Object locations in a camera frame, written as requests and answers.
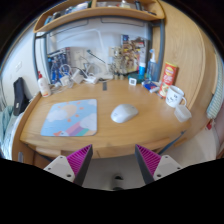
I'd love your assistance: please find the white red-capped pump bottle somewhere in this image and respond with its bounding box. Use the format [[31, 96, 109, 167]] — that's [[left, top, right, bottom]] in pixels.
[[36, 70, 52, 98]]

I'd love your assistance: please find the white cable bundle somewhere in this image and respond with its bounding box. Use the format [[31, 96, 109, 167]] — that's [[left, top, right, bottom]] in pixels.
[[49, 63, 88, 93]]

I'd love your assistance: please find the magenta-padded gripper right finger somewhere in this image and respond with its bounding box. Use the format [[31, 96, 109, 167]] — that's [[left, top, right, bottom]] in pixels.
[[134, 143, 184, 185]]

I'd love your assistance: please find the pastel sun cloud mouse pad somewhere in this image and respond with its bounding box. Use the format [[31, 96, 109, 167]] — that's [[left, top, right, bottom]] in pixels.
[[40, 98, 98, 138]]

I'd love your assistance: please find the red chips can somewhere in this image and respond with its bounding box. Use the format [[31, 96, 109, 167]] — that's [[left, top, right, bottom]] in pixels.
[[158, 61, 179, 98]]

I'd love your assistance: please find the white power strip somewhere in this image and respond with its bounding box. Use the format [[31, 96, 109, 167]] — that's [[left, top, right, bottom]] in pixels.
[[83, 75, 100, 85]]

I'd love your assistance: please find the white wall socket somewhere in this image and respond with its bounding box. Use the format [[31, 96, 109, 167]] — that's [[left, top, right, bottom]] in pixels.
[[69, 48, 88, 63]]

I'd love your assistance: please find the colourful figure box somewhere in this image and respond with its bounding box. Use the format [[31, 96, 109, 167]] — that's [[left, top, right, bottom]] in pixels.
[[120, 34, 148, 73]]

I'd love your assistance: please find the white power adapter block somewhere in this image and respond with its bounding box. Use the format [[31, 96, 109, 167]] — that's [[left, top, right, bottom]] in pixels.
[[70, 68, 84, 84]]

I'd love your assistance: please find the light grey computer mouse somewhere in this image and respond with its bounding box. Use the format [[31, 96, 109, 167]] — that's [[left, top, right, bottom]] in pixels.
[[110, 103, 140, 124]]

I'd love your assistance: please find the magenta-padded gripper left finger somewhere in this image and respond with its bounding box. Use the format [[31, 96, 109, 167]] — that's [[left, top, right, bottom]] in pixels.
[[43, 143, 94, 187]]

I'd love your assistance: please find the beige robot model figure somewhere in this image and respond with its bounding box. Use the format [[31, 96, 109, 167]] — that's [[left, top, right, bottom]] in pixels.
[[111, 46, 139, 79]]

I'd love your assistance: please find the blue white-capped bottle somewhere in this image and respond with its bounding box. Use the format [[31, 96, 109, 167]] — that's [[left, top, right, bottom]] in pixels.
[[138, 61, 147, 77]]

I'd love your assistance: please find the teal bowl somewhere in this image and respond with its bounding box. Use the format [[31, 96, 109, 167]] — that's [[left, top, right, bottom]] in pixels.
[[135, 73, 151, 84]]

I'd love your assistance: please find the small white charger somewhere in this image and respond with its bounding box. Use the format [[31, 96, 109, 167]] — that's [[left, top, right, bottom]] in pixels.
[[59, 74, 71, 87]]

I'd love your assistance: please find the wooden shelf unit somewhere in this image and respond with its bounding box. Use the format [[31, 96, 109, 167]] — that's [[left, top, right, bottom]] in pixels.
[[33, 0, 166, 34]]

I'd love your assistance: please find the white mug with face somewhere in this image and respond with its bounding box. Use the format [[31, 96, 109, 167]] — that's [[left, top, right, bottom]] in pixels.
[[165, 85, 188, 109]]

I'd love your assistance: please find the blue model kit box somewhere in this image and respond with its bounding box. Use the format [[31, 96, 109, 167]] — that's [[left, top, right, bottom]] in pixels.
[[47, 48, 72, 84]]

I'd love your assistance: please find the white desk lamp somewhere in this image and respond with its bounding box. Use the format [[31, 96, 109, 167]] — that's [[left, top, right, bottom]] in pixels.
[[54, 28, 116, 81]]

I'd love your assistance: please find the light green blanket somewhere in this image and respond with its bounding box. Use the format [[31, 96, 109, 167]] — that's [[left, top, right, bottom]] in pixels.
[[0, 105, 22, 158]]

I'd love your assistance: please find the black bag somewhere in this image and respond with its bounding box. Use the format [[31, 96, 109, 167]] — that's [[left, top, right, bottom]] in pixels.
[[12, 77, 30, 116]]

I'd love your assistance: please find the blue spray bottle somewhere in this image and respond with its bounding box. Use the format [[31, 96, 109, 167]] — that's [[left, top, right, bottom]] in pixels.
[[147, 48, 159, 81]]

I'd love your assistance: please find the thin gooseneck lamp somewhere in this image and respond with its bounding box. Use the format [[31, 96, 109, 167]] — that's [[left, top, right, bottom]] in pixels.
[[85, 49, 108, 73]]

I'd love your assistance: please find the blue tissue pack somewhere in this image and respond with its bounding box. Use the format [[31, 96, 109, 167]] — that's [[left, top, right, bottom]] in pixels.
[[141, 79, 161, 94]]

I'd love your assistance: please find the small white digital clock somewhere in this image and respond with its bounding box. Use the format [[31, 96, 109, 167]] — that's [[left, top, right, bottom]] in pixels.
[[128, 76, 138, 87]]

